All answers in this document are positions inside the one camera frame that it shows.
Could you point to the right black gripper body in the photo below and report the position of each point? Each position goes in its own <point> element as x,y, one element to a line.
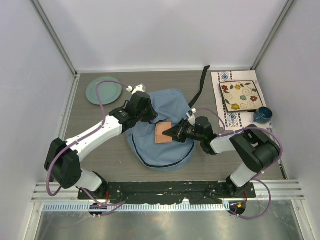
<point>187,131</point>

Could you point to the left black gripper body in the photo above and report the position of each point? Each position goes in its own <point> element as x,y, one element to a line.
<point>148,115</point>

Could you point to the light blue backpack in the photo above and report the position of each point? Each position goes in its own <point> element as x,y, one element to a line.
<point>171,106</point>

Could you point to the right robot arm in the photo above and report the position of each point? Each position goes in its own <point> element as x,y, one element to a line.
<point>253,145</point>

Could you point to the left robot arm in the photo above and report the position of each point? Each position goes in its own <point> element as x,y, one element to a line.
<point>63,161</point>

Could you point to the teal round plate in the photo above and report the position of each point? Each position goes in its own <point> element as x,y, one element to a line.
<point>108,91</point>

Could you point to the patterned white placemat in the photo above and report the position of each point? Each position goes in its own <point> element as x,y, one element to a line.
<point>235,120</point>

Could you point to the floral square plate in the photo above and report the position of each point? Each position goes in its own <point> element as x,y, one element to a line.
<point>240,96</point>

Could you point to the dark blue mug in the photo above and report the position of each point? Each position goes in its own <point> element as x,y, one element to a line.
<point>262,115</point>

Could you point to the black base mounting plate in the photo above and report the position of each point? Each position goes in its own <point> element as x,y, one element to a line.
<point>172,192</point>

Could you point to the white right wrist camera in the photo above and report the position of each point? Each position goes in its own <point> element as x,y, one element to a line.
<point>191,116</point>

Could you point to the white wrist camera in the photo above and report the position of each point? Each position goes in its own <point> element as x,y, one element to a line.
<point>191,116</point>
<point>138,88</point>

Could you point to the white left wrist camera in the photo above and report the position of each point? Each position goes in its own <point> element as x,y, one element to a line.
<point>138,88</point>

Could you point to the slotted cable duct rail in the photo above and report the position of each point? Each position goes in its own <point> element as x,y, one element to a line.
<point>90,207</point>

